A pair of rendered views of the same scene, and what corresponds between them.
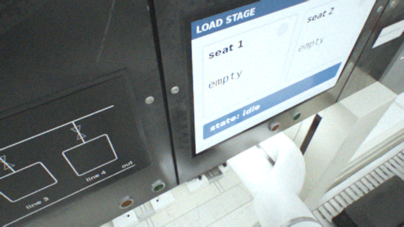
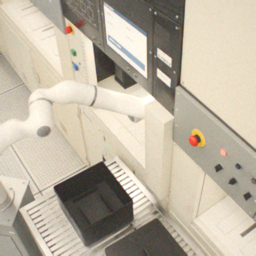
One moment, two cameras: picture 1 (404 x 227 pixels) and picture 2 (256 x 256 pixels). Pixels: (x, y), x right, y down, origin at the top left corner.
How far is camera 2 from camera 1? 1.53 m
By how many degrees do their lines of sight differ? 54
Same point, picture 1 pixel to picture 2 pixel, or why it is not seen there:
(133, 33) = not seen: outside the picture
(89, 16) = not seen: outside the picture
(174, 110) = (102, 20)
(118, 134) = (94, 13)
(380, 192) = (175, 246)
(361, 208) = (158, 229)
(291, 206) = (103, 90)
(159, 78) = (99, 7)
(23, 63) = not seen: outside the picture
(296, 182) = (122, 104)
